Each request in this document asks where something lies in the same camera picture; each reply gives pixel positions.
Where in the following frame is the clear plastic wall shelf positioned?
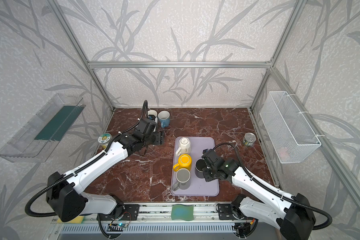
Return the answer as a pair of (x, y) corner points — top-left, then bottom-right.
(0, 94), (86, 163)

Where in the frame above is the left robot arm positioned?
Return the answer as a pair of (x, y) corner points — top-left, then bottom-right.
(25, 101), (165, 223)

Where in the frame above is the yellow mug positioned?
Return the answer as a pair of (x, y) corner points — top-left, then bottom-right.
(173, 154), (192, 172)

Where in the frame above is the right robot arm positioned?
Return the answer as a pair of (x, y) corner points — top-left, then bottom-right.
(202, 145), (333, 240)

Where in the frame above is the white wire basket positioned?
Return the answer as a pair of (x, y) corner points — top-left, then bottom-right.
(260, 91), (322, 164)

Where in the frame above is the lilac tray mat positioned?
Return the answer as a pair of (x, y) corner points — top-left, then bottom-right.
(171, 136), (220, 197)

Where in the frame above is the white upside-down mug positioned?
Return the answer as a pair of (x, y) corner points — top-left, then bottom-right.
(176, 137), (192, 157)

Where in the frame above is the yellow sponge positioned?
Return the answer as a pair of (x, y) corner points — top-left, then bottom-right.
(57, 216), (84, 224)

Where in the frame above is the grey mug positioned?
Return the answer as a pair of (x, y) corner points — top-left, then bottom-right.
(172, 168), (191, 191)

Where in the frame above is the metal tin can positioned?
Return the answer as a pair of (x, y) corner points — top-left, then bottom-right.
(243, 133), (257, 147)

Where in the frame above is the circuit board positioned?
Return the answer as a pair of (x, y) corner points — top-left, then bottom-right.
(107, 223), (129, 232)
(232, 224), (252, 239)

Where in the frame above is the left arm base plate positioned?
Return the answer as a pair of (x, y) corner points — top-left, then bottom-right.
(115, 204), (140, 221)

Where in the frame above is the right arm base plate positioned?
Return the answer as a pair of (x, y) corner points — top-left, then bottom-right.
(216, 204), (258, 223)

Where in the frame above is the right circuit board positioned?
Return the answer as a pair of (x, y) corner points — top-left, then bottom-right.
(232, 224), (252, 239)

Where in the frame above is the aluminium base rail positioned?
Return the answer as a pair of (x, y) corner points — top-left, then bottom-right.
(45, 199), (280, 240)

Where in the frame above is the blue patterned mug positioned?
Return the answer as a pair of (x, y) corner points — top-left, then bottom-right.
(158, 111), (170, 128)

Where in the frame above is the green sponge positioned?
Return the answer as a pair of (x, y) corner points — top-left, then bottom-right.
(171, 204), (194, 221)

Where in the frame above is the left circuit board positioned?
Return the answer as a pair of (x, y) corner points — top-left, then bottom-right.
(107, 223), (129, 232)

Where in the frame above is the black mug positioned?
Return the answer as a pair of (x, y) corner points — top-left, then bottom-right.
(195, 159), (207, 179)

